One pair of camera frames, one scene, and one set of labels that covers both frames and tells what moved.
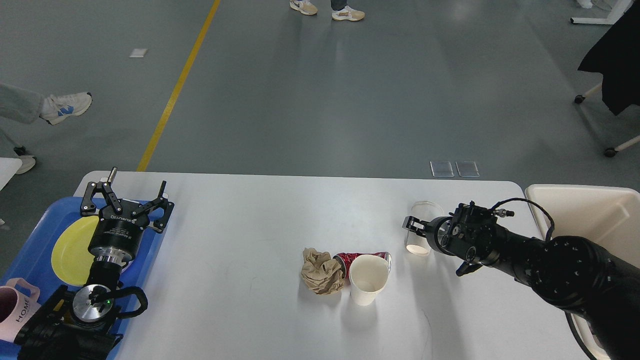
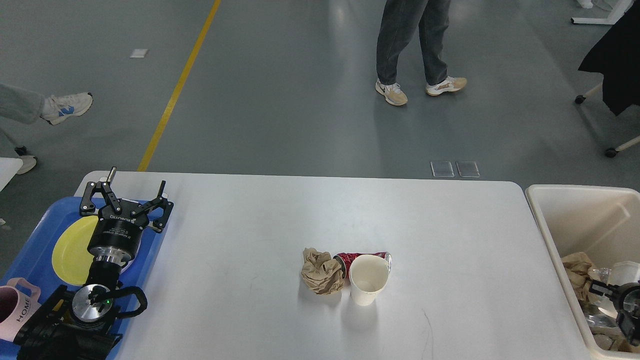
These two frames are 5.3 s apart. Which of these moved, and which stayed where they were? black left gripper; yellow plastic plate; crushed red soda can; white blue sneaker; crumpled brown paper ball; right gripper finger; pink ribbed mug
Moved: right gripper finger
Stayed: yellow plastic plate; crumpled brown paper ball; white blue sneaker; black left gripper; crushed red soda can; pink ribbed mug
